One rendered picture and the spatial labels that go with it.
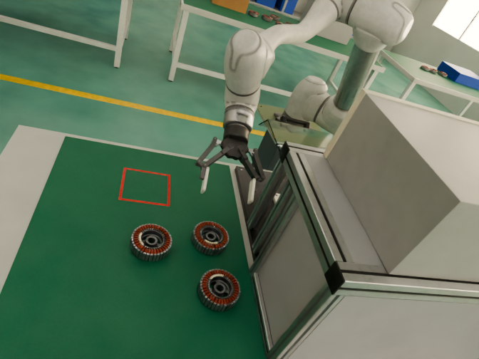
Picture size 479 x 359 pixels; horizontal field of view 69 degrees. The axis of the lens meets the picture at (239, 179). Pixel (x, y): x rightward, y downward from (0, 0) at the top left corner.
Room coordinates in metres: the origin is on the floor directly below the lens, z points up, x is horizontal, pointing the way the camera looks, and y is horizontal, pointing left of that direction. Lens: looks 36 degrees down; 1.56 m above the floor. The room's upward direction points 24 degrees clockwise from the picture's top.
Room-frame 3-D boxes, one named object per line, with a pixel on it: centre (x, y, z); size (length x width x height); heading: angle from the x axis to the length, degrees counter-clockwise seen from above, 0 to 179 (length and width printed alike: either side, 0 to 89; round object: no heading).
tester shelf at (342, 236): (0.78, -0.47, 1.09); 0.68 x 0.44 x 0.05; 113
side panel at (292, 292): (0.58, -0.20, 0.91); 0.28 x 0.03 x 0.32; 23
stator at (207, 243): (0.74, 0.01, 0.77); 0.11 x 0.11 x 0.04
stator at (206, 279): (0.58, -0.07, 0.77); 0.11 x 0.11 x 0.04
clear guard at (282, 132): (0.99, -0.16, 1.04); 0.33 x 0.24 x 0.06; 23
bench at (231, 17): (3.98, 0.23, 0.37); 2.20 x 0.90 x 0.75; 113
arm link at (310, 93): (1.78, -0.16, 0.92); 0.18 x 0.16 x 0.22; 70
